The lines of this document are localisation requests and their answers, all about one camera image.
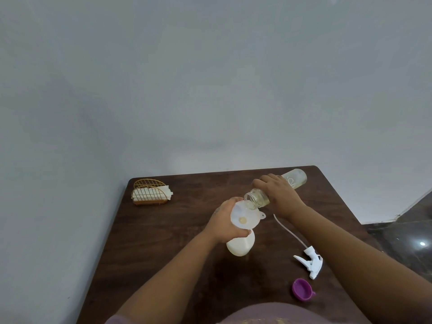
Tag person's right hand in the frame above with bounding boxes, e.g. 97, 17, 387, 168
252, 173, 306, 221

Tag person's left hand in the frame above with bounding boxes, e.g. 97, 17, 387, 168
202, 197, 252, 245

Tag white plastic bottle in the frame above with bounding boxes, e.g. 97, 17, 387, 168
226, 229, 256, 257

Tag white plastic funnel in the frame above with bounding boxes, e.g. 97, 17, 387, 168
230, 198, 267, 230

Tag clear glass bottle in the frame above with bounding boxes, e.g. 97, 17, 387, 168
244, 169, 308, 210

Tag person's left forearm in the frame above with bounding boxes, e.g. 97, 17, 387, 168
113, 230, 226, 324

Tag person's right forearm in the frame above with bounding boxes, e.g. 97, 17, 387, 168
289, 204, 432, 324

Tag white spray trigger head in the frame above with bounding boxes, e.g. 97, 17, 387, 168
273, 214, 323, 280

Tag purple plastic cap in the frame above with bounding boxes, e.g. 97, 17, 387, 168
292, 279, 316, 303

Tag person's pink shirt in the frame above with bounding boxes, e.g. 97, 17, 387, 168
105, 302, 372, 324

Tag white paper napkins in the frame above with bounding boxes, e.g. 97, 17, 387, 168
132, 185, 175, 202

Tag gold wire napkin holder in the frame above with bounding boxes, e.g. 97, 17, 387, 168
131, 179, 169, 206

